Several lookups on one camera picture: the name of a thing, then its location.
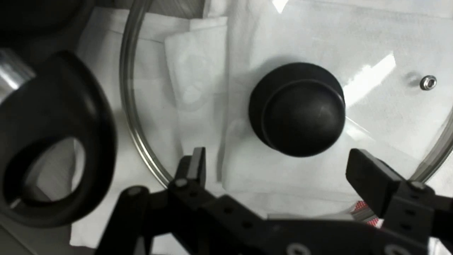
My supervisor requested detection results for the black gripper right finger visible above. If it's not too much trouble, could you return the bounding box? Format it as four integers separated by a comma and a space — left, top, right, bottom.
346, 147, 453, 247

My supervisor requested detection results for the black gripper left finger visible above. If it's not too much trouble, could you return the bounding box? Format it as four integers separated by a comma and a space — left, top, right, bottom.
96, 146, 266, 255

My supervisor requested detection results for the glass lid with black knob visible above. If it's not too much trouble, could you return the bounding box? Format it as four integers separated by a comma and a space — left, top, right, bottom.
118, 0, 453, 190

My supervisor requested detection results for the black cooking pot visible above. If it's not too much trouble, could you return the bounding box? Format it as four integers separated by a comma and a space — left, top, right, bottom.
0, 0, 119, 230

